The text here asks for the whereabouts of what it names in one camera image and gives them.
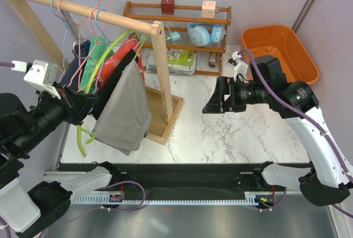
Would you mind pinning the blue wire hanger right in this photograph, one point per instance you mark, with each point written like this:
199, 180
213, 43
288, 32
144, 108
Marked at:
100, 28

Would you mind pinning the black garment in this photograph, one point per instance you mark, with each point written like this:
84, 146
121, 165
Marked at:
107, 89

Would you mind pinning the blue wire hanger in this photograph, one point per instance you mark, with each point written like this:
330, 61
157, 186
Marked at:
64, 39
100, 28

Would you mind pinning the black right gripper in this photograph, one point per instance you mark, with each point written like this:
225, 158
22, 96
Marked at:
216, 103

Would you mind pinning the brown wooden shelf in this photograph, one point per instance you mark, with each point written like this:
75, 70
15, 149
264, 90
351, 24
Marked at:
186, 29

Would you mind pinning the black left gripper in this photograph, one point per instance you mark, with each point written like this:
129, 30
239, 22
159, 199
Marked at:
79, 104

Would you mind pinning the blue headphones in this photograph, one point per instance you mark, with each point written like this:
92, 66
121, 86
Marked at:
200, 36

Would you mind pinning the pink wire hanger right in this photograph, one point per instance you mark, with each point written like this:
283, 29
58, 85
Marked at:
93, 23

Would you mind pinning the pink power cube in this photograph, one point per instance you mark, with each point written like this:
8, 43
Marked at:
208, 9

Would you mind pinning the pink wire hanger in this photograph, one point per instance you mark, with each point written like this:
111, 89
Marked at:
93, 23
79, 40

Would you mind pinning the navy blue garment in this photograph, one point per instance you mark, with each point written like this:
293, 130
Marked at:
73, 67

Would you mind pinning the red patterned garment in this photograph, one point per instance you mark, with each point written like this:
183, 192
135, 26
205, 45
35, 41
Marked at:
112, 62

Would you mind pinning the mint green charger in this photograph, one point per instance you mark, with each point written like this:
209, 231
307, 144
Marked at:
173, 35

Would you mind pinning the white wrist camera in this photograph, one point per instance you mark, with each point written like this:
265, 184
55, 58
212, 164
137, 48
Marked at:
42, 76
239, 66

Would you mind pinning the orange plastic basket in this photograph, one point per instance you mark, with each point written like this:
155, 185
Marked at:
282, 42

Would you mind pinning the grey trousers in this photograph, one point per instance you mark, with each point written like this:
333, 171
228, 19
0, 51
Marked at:
125, 119

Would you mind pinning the lime green hanger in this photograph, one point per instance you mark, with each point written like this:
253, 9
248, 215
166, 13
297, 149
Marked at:
93, 80

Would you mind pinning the small brown bottle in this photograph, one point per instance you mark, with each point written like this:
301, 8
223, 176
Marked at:
212, 60

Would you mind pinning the blue wire hanger left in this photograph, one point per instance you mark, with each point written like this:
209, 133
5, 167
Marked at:
64, 39

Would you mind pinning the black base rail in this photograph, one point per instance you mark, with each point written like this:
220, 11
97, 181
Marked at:
187, 181

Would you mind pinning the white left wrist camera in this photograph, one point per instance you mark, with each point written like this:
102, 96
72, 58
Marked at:
42, 76

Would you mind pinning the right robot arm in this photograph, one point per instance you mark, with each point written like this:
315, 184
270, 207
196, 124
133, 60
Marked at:
328, 180

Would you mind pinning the grey slotted cable duct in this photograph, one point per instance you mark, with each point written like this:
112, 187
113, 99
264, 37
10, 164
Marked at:
115, 198

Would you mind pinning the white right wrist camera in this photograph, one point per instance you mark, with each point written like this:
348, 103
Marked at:
239, 66

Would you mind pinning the dark red power cube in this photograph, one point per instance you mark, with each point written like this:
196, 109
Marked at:
168, 7

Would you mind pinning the wooden clothes rack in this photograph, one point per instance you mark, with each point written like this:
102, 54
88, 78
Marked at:
168, 105

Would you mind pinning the green patterned garment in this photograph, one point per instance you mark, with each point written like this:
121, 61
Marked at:
98, 46

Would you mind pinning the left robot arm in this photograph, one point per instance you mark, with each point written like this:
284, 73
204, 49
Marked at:
29, 213

